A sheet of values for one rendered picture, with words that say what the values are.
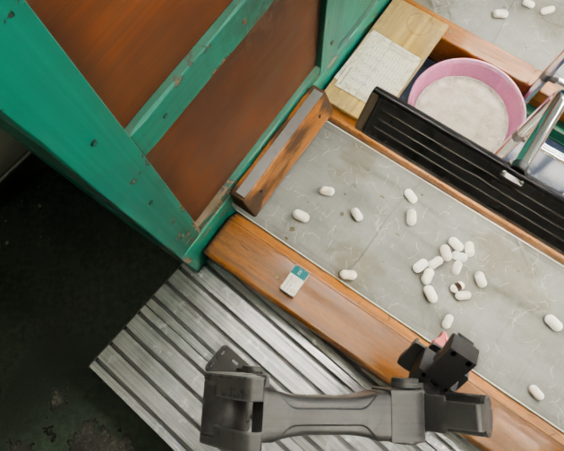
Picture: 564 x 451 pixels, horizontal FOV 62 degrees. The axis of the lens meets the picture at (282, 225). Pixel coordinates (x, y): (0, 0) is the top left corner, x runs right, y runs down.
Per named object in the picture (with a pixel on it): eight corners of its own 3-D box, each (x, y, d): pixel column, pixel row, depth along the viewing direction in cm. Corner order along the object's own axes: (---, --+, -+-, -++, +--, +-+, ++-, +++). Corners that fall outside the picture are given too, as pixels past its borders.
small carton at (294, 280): (293, 298, 98) (293, 297, 96) (279, 288, 98) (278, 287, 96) (309, 275, 99) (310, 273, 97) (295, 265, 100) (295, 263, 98)
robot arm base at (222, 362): (219, 342, 97) (196, 369, 96) (294, 409, 94) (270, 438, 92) (225, 343, 105) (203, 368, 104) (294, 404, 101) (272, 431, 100)
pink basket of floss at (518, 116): (520, 170, 113) (540, 155, 104) (411, 184, 113) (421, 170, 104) (493, 73, 120) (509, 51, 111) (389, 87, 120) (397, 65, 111)
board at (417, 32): (374, 131, 107) (375, 129, 106) (320, 98, 109) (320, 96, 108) (448, 28, 113) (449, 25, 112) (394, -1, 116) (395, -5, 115)
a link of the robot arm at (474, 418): (490, 380, 71) (471, 383, 61) (494, 443, 68) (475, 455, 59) (414, 376, 77) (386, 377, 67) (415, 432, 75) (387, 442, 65)
